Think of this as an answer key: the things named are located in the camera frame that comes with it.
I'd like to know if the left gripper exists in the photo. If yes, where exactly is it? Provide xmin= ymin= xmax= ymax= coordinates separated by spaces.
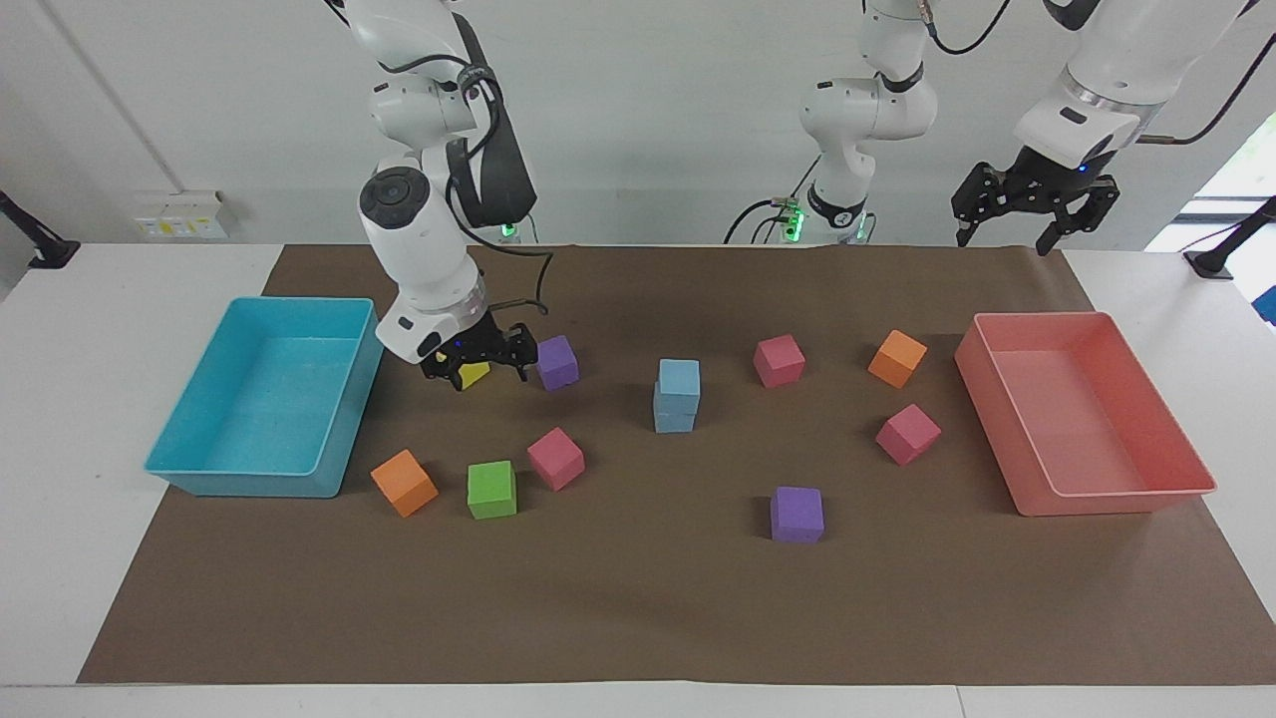
xmin=950 ymin=144 xmax=1120 ymax=258

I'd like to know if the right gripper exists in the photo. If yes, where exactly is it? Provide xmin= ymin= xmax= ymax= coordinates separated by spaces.
xmin=419 ymin=316 xmax=540 ymax=392

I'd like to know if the purple foam block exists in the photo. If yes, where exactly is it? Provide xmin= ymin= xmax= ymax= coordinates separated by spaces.
xmin=770 ymin=486 xmax=825 ymax=544
xmin=536 ymin=334 xmax=580 ymax=392

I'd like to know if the blue foam block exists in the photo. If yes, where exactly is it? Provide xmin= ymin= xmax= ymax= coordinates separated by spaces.
xmin=653 ymin=385 xmax=697 ymax=435
xmin=658 ymin=358 xmax=702 ymax=414

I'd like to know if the white wall socket box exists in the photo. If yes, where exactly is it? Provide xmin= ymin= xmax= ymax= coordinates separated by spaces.
xmin=134 ymin=189 xmax=231 ymax=241

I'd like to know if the orange foam block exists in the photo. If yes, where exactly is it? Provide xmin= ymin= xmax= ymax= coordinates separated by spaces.
xmin=370 ymin=449 xmax=440 ymax=519
xmin=867 ymin=329 xmax=929 ymax=390

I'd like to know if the pink plastic bin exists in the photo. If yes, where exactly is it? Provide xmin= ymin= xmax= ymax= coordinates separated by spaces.
xmin=954 ymin=311 xmax=1218 ymax=518

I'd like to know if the pink foam block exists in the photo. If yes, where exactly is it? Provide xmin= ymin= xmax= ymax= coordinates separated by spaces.
xmin=875 ymin=403 xmax=943 ymax=468
xmin=753 ymin=333 xmax=806 ymax=389
xmin=526 ymin=427 xmax=586 ymax=492

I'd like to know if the black stand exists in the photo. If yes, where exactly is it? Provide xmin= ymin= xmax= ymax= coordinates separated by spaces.
xmin=0 ymin=189 xmax=82 ymax=270
xmin=1183 ymin=196 xmax=1276 ymax=280

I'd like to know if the blue plastic bin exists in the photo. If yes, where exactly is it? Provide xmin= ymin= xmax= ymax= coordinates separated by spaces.
xmin=145 ymin=296 xmax=386 ymax=499

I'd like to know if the green foam block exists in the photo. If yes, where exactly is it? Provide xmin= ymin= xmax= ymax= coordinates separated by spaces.
xmin=467 ymin=460 xmax=518 ymax=521

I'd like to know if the white wall conduit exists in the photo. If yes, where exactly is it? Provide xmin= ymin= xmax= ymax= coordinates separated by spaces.
xmin=38 ymin=0 xmax=190 ymax=196

